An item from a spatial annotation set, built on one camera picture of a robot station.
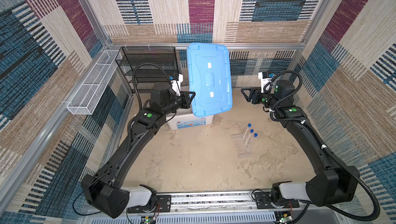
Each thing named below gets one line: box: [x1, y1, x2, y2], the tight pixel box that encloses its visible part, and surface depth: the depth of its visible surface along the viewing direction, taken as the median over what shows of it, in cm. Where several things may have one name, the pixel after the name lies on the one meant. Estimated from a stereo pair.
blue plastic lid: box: [186, 42, 234, 118], surface depth 76 cm
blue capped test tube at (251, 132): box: [244, 129, 255, 146], surface depth 85 cm
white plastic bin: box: [166, 107, 214, 131], surface depth 96 cm
